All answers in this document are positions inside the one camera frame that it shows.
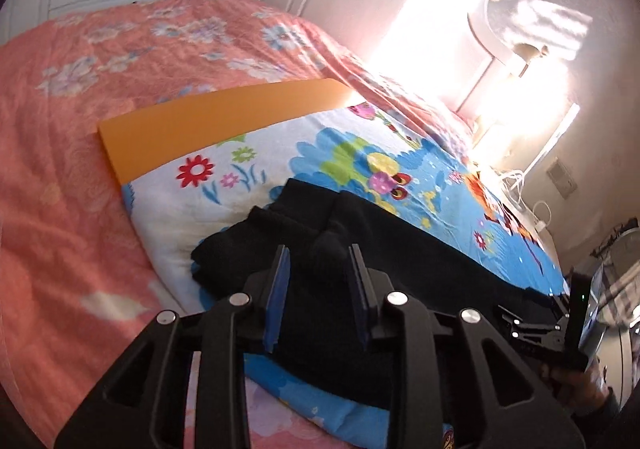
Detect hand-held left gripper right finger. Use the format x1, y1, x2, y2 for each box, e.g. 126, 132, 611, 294
348, 244, 586, 449

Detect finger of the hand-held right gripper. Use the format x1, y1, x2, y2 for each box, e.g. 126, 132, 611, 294
492, 304, 568, 347
547, 291, 572, 319

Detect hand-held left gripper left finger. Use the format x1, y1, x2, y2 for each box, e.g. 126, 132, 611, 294
54, 245, 292, 449

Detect black pants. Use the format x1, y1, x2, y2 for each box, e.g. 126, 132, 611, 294
189, 178, 566, 410

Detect person's right forearm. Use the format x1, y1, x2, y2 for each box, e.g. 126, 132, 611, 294
570, 389, 633, 432

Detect person's right hand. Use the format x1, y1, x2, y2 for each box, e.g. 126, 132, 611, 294
547, 361, 613, 417

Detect patterned woven cloth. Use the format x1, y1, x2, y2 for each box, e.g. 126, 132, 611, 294
592, 266, 640, 327

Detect white footboard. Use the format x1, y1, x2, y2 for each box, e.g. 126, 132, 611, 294
597, 321, 640, 410

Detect grey standing fan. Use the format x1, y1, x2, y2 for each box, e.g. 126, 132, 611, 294
597, 224, 640, 280

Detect white nightstand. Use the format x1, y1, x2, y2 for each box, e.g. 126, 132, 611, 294
477, 164, 556, 250

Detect cartoon printed blanket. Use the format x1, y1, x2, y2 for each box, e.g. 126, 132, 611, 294
121, 99, 568, 449

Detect pink floral bedspread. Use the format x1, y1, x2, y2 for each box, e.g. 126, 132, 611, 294
0, 0, 476, 449

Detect white device with cable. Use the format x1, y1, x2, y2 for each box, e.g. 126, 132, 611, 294
531, 200, 552, 233

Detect white wall socket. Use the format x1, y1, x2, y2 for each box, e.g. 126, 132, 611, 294
546, 158, 579, 198

